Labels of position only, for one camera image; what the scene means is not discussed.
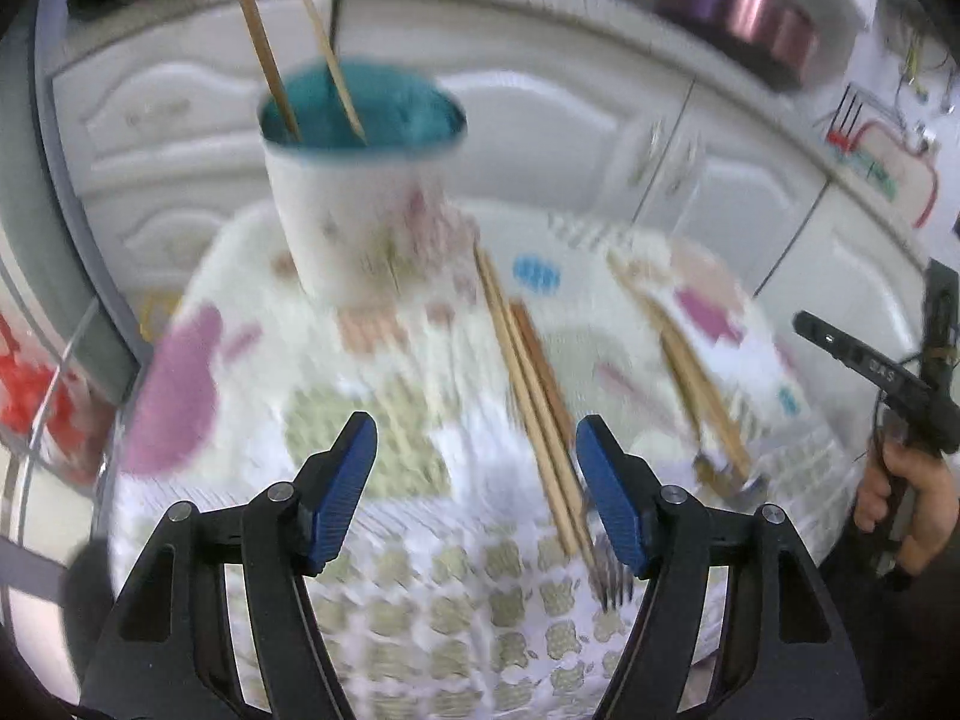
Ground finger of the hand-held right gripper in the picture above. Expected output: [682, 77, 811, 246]
[793, 310, 854, 364]

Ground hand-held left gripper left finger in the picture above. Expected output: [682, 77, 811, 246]
[79, 411, 380, 720]

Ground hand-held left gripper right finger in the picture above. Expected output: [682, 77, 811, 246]
[576, 414, 871, 720]

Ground spoon with wooden handle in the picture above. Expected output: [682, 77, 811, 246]
[660, 330, 770, 515]

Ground light wooden chopstick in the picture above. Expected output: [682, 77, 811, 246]
[472, 244, 578, 560]
[606, 251, 751, 470]
[480, 251, 597, 563]
[225, 0, 302, 145]
[298, 0, 367, 142]
[645, 300, 755, 473]

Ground fork with brown wooden handle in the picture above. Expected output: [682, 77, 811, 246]
[508, 300, 637, 612]

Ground white cup with teal inside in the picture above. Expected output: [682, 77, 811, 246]
[257, 60, 467, 301]

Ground person's right hand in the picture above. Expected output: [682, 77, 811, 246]
[855, 435, 960, 577]

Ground printed quilted table cloth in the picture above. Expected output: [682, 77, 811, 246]
[105, 199, 848, 720]

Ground white board with red rim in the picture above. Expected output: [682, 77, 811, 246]
[825, 86, 942, 230]

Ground purple metal pot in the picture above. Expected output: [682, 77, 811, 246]
[652, 0, 822, 91]

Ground red plastic bag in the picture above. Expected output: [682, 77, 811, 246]
[0, 315, 113, 481]

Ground white kitchen cabinet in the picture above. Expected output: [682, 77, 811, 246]
[37, 0, 935, 421]

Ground silver door handle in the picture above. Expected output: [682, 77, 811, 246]
[641, 120, 672, 188]
[675, 131, 706, 196]

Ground hanging wires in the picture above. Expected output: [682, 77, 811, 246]
[892, 0, 960, 113]

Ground grey door frame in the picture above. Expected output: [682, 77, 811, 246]
[0, 0, 143, 406]

